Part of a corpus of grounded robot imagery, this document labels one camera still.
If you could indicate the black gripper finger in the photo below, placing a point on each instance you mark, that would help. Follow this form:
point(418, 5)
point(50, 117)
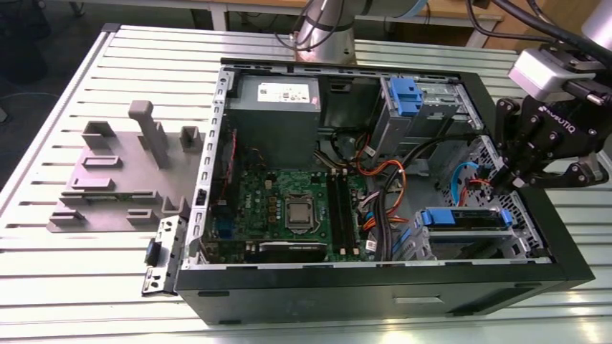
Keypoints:
point(555, 172)
point(508, 136)

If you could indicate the hard disk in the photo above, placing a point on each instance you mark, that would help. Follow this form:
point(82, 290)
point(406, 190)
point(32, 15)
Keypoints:
point(438, 217)

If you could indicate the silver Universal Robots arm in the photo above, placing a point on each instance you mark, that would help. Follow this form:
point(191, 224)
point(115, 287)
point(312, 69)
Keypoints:
point(326, 43)

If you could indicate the metal disk bay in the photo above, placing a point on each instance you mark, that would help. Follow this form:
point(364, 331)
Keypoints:
point(478, 234)

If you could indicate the metal optical drive cage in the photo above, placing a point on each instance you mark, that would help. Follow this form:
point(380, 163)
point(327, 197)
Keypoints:
point(411, 132)

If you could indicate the blue drive latch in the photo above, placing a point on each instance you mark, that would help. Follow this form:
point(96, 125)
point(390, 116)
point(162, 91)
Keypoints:
point(407, 96)

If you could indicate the wooden desk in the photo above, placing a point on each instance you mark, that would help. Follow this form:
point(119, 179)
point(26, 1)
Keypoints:
point(450, 16)

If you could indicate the black RAM slot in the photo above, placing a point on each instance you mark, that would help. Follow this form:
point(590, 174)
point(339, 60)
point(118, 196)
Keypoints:
point(340, 213)
point(346, 213)
point(352, 213)
point(335, 213)

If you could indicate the CPU socket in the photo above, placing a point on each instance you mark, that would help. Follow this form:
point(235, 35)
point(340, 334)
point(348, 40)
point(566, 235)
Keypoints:
point(299, 196)

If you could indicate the silver CPU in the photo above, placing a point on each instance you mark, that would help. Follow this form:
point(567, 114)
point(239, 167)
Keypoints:
point(299, 214)

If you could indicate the grey power supply unit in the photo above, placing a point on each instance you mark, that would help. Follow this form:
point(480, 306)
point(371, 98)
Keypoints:
point(272, 136)

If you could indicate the green motherboard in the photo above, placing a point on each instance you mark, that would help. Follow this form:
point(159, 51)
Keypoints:
point(258, 193)

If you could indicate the black graphics card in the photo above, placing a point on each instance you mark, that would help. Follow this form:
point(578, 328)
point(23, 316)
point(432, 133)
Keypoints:
point(291, 251)

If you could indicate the black open PC case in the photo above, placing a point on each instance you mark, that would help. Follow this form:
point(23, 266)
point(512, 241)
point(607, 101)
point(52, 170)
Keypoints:
point(335, 297)

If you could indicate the blue VGA port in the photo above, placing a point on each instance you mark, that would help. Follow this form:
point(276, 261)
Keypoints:
point(226, 229)

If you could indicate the grey parts rack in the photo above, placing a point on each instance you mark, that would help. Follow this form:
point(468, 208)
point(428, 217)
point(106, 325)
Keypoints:
point(130, 179)

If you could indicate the green RAM stick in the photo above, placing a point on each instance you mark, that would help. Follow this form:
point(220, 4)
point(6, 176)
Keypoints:
point(103, 197)

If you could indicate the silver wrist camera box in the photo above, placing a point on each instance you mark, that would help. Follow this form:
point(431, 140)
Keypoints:
point(546, 73)

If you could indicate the white metal desk frame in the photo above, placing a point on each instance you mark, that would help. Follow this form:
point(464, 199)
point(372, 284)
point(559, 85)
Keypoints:
point(218, 21)

